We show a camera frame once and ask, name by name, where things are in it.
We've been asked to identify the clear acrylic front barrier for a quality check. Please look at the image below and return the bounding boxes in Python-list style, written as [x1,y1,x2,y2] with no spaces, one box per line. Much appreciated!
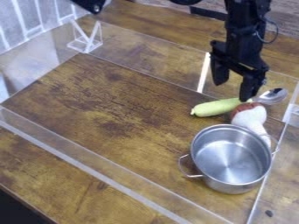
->
[0,106,233,224]

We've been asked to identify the stainless steel pot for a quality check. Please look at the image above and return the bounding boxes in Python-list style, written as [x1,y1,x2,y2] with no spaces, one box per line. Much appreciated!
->
[177,124,278,194]

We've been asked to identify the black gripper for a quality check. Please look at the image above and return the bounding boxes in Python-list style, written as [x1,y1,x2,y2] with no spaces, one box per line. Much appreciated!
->
[209,24,268,102]

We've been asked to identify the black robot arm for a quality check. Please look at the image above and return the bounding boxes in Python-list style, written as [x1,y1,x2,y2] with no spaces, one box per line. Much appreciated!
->
[209,0,269,102]

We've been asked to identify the red white toy mushroom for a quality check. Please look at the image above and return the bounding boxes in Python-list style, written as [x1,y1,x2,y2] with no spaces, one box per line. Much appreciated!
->
[229,102,270,146]

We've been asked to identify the black robot base link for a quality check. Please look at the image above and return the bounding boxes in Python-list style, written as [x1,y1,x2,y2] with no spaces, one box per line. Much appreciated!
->
[70,0,109,14]

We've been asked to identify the clear acrylic triangle bracket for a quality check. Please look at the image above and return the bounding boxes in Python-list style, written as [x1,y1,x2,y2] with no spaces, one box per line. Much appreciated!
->
[66,20,102,53]

